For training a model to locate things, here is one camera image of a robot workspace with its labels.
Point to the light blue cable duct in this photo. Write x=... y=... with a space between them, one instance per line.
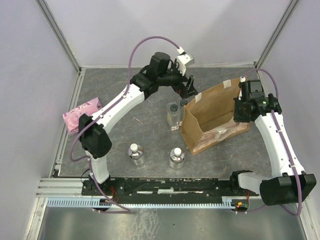
x=165 y=201

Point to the pink tissue pack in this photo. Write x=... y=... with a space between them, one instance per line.
x=71 y=118

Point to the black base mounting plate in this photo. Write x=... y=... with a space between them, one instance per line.
x=119 y=187

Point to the round clear bottle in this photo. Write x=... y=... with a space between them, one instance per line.
x=177 y=158
x=136 y=154

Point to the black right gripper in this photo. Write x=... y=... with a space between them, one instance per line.
x=237 y=118

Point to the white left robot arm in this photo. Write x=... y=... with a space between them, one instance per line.
x=160 y=72

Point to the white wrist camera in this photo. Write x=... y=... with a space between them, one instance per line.
x=184 y=60
x=250 y=89

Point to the round clear bottle right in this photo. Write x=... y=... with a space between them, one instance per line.
x=177 y=158

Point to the square bottle front dark cap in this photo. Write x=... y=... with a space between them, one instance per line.
x=173 y=116

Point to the aluminium frame rail front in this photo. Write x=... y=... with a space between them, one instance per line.
x=55 y=187

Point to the brown canvas tote bag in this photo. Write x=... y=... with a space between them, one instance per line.
x=208 y=119

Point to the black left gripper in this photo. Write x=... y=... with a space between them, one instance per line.
x=188 y=91

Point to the round clear bottle left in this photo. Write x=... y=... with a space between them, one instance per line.
x=136 y=154

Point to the square bottle dark cap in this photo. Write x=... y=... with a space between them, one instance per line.
x=173 y=116
x=182 y=104

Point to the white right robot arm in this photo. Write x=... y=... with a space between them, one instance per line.
x=269 y=120

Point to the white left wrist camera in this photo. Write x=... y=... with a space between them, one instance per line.
x=184 y=60

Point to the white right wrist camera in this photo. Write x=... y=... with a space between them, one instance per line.
x=250 y=89

